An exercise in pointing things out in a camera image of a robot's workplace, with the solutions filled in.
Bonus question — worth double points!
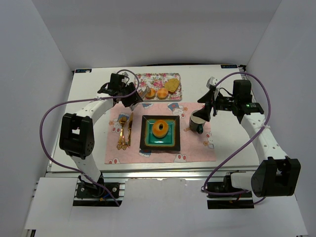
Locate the silver metal tongs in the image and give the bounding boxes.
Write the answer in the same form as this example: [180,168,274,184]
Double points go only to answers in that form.
[129,86,151,111]

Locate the round bun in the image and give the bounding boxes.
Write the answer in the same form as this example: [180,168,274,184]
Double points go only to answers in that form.
[157,88,168,100]
[146,88,156,99]

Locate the orange donut bread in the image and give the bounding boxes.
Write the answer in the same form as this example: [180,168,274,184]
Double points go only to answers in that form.
[152,119,169,138]

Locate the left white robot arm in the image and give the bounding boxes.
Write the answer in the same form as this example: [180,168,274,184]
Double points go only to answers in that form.
[59,70,143,184]

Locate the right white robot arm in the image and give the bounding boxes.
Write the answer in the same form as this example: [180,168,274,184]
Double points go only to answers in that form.
[193,77,301,198]

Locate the brown bread slice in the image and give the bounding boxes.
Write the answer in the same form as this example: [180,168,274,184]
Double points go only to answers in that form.
[164,78,180,93]

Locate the dark green mug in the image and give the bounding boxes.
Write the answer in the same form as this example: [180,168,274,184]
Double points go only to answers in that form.
[189,110,206,134]

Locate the floral rectangular tray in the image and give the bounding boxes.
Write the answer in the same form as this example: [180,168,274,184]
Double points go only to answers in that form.
[136,73,182,102]

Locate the gold knife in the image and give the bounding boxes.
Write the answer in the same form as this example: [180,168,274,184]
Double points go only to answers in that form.
[127,113,133,148]

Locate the pink cartoon placemat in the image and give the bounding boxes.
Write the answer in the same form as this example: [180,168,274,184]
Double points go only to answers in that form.
[105,102,216,164]

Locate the black teal square plate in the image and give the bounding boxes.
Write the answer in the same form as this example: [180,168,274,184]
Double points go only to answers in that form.
[140,115,181,151]

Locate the gold fork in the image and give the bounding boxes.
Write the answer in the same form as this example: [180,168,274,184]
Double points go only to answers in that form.
[117,117,127,150]

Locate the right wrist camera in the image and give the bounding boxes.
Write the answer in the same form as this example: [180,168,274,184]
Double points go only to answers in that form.
[206,77,218,88]

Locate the aluminium table frame rail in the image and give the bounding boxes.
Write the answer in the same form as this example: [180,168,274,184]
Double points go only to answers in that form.
[93,165,257,180]

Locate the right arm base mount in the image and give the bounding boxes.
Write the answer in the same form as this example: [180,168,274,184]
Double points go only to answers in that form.
[206,172,254,210]

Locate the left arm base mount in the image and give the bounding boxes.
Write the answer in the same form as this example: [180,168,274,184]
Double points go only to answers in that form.
[73,181,125,207]

